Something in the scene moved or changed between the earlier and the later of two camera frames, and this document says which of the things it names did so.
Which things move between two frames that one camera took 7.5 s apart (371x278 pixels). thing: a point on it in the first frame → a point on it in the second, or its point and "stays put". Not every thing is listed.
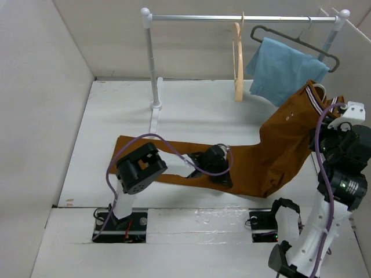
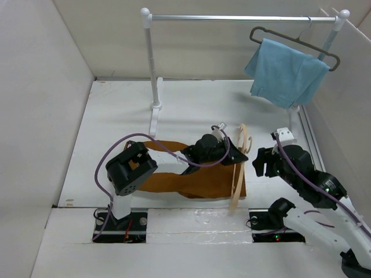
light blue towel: (278, 72) stays put
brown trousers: (286, 147) → (224, 180)
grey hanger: (297, 39) stays put
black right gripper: (323, 130) → (265, 154)
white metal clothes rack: (156, 84) stays put
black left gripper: (222, 180) → (234, 156)
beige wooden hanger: (237, 35) → (247, 142)
